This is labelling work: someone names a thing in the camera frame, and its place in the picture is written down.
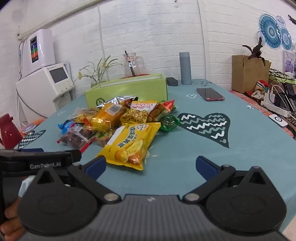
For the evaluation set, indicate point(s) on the orange yellow snack packet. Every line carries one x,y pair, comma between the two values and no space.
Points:
105,117

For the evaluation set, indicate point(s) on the clear packet dark red fruit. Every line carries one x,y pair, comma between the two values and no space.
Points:
74,139

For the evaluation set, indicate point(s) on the white power strip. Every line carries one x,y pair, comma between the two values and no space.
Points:
275,108

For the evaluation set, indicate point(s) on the white appliance with screen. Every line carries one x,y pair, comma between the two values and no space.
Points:
41,92

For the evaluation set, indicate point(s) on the smartphone with red case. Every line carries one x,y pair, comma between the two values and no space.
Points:
210,94

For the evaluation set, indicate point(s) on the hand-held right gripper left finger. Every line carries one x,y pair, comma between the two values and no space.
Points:
96,165

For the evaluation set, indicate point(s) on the dark red jug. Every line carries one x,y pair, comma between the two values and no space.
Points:
9,134

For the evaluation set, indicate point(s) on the glass pitcher with black straw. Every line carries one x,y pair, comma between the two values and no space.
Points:
134,64

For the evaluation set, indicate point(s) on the clear packet yellow crisps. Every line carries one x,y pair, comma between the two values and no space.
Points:
84,115

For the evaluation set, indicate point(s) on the small jar with blue lid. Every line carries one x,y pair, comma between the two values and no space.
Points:
29,128

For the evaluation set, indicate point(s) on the light green cardboard box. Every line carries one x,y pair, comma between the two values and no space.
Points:
129,90

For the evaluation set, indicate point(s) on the brown cardboard box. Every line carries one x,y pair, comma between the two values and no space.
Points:
247,76

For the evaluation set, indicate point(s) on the white wall pipe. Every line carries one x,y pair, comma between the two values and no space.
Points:
201,34
100,27

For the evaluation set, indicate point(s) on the grey cylindrical bottle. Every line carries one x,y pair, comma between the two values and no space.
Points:
185,69

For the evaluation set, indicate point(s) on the orange coaster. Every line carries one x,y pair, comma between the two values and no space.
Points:
138,74

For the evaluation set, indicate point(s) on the red green snack packet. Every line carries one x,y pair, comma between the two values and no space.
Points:
101,138

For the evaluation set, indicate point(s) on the large blue round wall decoration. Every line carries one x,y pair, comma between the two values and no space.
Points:
269,31

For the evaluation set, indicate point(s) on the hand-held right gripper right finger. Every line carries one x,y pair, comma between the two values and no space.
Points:
205,166

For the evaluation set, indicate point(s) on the yellow chips packet red label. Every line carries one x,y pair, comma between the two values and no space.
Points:
137,113

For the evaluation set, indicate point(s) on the small dark grey box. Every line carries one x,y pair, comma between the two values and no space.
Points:
171,81

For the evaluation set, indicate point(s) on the silver foil snack packet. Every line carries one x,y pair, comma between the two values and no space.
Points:
115,100

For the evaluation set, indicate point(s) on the blue snack packet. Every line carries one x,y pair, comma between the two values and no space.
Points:
66,126

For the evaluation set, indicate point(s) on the green plant in glass vase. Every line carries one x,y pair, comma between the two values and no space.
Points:
99,69

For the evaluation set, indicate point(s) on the dark purple plant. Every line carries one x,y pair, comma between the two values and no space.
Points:
256,52

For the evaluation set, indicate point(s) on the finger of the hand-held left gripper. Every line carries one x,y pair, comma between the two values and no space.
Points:
74,155
32,150

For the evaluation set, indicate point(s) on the teal printed tablecloth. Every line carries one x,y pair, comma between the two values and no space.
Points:
185,148

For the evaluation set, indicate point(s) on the white wall water purifier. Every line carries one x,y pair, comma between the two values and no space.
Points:
39,48

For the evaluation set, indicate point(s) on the medium blue round wall decoration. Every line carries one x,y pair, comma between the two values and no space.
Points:
286,39

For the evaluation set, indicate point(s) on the small green pea packet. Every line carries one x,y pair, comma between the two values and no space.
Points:
170,122

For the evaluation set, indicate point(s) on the colourful stuffed toy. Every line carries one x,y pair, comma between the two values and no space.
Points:
260,90

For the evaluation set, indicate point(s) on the wall photo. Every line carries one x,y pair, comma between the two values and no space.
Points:
289,62

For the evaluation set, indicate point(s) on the person's left hand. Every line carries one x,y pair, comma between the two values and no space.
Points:
10,228

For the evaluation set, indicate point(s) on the orange red snack packet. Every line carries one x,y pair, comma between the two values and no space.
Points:
160,110

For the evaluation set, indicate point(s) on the large yellow cake packet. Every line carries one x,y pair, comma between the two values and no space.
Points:
129,143

